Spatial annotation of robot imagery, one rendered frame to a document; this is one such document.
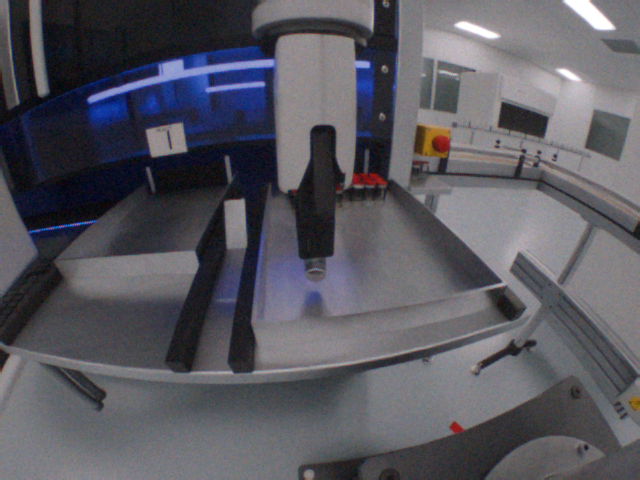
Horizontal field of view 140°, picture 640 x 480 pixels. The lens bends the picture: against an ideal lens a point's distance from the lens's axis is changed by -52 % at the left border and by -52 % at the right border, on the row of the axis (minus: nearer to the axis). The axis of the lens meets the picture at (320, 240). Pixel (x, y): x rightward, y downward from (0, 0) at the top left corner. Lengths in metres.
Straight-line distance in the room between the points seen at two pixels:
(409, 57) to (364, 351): 0.53
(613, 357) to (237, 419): 1.45
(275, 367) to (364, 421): 0.93
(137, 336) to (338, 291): 0.22
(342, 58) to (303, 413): 1.11
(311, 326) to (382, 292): 0.10
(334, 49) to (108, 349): 0.32
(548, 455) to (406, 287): 0.22
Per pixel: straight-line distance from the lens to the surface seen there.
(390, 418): 1.15
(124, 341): 0.29
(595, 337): 1.15
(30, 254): 0.90
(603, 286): 1.74
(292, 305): 0.25
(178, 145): 0.55
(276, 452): 1.09
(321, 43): 0.15
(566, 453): 0.29
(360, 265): 0.30
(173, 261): 0.33
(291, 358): 0.22
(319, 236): 0.20
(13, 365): 0.57
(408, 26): 0.58
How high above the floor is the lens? 1.07
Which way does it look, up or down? 32 degrees down
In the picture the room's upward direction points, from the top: straight up
